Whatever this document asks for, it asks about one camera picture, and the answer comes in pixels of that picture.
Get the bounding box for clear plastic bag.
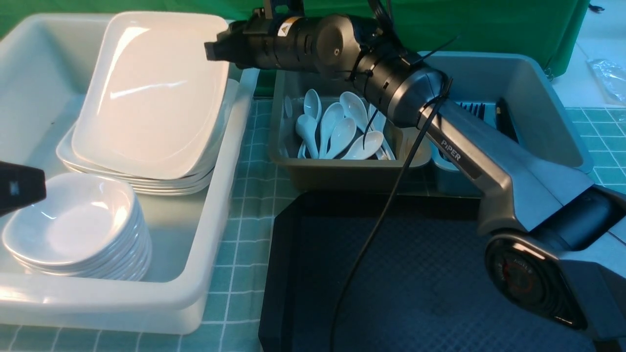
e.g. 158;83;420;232
586;59;626;106

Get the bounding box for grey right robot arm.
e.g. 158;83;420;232
204;0;626;341

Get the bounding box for green backdrop cloth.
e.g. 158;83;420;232
0;0;589;77

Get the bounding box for large white plastic tub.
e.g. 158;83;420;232
1;14;252;334

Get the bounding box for white spoon low left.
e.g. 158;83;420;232
295;114;319;159

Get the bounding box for stack of white plates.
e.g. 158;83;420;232
56;79;239;194

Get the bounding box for stack of white bowls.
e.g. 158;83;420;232
2;173;153;281

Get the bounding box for black cable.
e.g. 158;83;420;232
329;0;458;352

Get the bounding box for white spoon middle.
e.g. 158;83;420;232
339;91;376;160

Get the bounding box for white spoon far left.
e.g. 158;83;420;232
303;89;321;148

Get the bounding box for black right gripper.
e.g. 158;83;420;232
204;11;362;79

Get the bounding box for white spoon front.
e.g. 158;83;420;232
340;130;384;160

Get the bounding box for blue plastic bin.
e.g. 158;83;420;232
409;52;593;174

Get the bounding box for white ceramic soup spoon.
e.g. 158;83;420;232
323;117;357;159

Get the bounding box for bundle of black chopsticks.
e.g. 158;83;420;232
455;98;519;143

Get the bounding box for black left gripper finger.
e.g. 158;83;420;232
0;162;46;216

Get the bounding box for green checkered tablecloth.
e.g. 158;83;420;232
1;96;625;352

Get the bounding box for white spoon right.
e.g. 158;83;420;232
367;103;396;160

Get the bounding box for brown plastic bin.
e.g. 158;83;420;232
268;71;419;192

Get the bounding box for black serving tray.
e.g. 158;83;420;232
259;185;625;352

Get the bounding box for large white square plate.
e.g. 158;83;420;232
71;11;229;180

